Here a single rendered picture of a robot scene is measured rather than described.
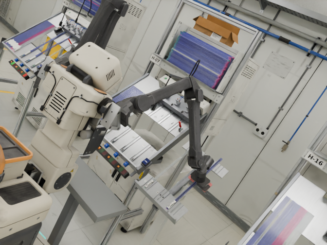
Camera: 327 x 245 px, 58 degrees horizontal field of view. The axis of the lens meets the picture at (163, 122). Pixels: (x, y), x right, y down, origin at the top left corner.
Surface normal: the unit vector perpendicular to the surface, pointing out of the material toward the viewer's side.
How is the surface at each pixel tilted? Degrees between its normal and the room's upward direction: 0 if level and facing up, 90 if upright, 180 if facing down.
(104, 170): 90
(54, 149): 82
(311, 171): 90
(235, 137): 90
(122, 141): 43
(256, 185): 90
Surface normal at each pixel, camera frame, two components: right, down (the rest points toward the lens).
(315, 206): -0.06, -0.63
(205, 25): -0.44, -0.16
